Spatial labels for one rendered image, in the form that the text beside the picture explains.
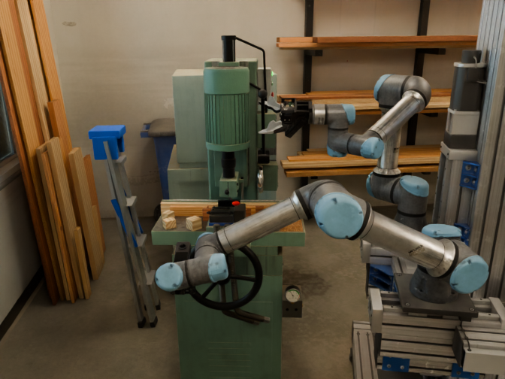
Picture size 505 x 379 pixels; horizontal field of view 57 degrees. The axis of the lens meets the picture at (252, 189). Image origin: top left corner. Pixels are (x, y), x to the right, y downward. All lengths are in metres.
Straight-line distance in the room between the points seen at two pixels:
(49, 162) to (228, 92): 1.51
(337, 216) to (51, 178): 2.08
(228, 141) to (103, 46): 2.54
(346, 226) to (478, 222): 0.63
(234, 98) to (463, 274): 0.97
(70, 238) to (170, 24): 1.96
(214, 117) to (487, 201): 1.00
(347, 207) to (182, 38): 3.07
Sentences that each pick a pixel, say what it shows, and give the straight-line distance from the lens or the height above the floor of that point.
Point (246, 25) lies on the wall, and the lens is 4.10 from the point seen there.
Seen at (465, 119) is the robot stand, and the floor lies 1.35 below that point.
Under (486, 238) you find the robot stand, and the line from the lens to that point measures 1.76.
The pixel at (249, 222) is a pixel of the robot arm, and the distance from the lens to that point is 1.37.
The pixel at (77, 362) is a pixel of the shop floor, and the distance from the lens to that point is 2.75.
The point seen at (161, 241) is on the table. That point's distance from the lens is 1.86.
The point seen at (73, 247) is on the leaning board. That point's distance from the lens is 3.12.
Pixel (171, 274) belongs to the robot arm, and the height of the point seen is 1.02.
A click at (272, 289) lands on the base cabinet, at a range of 1.91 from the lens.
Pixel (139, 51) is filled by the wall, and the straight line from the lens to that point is 4.12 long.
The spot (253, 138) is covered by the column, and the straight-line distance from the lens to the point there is 2.03.
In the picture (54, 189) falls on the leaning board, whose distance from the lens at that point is 3.00.
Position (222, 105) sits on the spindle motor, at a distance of 1.74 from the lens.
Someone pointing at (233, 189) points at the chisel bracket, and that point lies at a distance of 1.86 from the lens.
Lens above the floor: 1.63
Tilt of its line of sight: 19 degrees down
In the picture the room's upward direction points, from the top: straight up
